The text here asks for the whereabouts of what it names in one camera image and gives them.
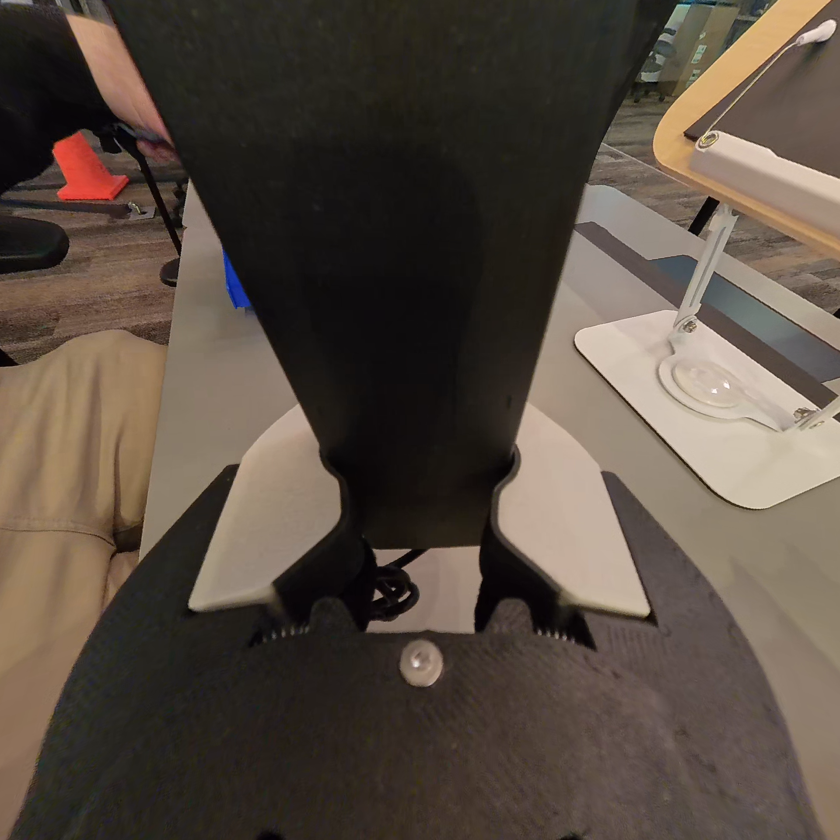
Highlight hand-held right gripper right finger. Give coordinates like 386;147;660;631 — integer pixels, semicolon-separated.
476;406;654;619

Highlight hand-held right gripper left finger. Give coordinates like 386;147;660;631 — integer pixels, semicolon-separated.
188;403;370;614

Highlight black hub power cable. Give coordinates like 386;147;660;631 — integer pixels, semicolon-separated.
364;545;427;621

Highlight blue plastic bin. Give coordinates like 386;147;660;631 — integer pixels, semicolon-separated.
222;249;253;311

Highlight black usb hub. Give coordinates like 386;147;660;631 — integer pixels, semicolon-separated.
108;0;677;549

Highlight person's left forearm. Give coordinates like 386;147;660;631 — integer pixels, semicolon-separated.
0;0;126;194

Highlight person's left hand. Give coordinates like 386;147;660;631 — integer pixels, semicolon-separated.
79;33;175;147

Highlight white stand with clear arms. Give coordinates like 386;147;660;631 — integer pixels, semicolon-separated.
574;3;840;511

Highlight person's khaki trouser legs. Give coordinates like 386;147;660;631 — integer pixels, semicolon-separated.
0;328;168;716

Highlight black mesh office chair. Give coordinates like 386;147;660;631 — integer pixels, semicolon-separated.
0;217;70;275

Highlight orange cone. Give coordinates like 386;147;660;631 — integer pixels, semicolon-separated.
52;130;130;202

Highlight wooden board with black panel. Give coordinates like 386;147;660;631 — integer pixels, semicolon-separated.
653;0;840;253

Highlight white mount plate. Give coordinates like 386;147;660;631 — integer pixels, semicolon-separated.
576;222;840;404

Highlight dark table cable flap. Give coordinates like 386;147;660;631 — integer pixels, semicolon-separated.
656;257;840;388

